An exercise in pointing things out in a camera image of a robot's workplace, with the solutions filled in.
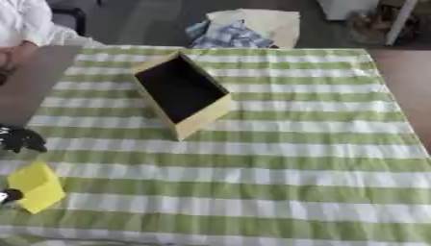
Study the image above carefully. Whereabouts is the black chair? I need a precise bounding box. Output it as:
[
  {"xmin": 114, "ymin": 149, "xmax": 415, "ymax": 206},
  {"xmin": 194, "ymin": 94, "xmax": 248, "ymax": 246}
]
[{"xmin": 48, "ymin": 7, "xmax": 89, "ymax": 37}]

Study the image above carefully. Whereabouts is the white pole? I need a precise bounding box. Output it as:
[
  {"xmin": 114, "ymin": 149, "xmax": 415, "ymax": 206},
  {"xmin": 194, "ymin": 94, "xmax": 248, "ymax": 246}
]
[{"xmin": 384, "ymin": 0, "xmax": 419, "ymax": 46}]

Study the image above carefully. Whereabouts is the person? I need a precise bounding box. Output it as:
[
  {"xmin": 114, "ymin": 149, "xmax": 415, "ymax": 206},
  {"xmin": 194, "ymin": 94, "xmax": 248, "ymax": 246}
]
[{"xmin": 0, "ymin": 0, "xmax": 108, "ymax": 85}]

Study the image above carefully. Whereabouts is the white cabinet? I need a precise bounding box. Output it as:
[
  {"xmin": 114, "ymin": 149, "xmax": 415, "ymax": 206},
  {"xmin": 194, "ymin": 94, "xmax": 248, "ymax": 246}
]
[{"xmin": 317, "ymin": 0, "xmax": 381, "ymax": 21}]

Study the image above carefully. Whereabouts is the pile of cloths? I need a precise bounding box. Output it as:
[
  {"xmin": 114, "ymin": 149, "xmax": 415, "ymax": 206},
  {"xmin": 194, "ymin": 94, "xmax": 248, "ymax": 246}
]
[{"xmin": 185, "ymin": 8, "xmax": 303, "ymax": 50}]

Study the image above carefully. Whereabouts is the tan cardboard box black inside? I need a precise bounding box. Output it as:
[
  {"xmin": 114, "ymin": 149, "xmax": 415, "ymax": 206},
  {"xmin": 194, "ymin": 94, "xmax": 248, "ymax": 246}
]
[{"xmin": 129, "ymin": 50, "xmax": 236, "ymax": 142}]

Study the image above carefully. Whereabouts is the clear plastic bag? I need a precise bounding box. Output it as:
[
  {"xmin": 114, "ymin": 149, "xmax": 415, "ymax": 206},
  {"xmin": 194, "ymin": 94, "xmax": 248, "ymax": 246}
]
[{"xmin": 344, "ymin": 6, "xmax": 421, "ymax": 46}]

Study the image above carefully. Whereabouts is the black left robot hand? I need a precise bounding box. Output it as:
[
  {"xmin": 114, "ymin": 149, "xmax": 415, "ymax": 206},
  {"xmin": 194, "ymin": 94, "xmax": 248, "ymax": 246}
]
[{"xmin": 0, "ymin": 125, "xmax": 49, "ymax": 207}]

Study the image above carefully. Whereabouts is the person's hand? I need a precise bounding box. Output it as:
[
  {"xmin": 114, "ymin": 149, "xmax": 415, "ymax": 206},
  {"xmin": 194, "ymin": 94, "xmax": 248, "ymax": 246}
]
[{"xmin": 0, "ymin": 40, "xmax": 40, "ymax": 85}]

